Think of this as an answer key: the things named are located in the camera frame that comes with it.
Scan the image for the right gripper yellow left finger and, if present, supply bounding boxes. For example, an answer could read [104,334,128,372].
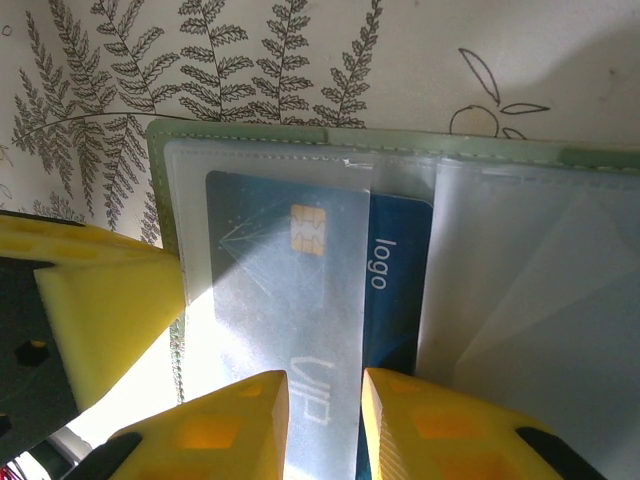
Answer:
[74,368,292,480]

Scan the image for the clear plastic card case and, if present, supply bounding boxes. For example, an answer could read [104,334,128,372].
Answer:
[145,118,640,480]

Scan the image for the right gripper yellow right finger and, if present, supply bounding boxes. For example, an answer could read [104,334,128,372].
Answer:
[354,367,609,480]

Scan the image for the floral tablecloth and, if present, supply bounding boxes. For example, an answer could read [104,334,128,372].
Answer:
[0,0,640,451]

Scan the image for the dark blue VIP card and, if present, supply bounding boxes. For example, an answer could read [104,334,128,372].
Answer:
[204,169,435,480]

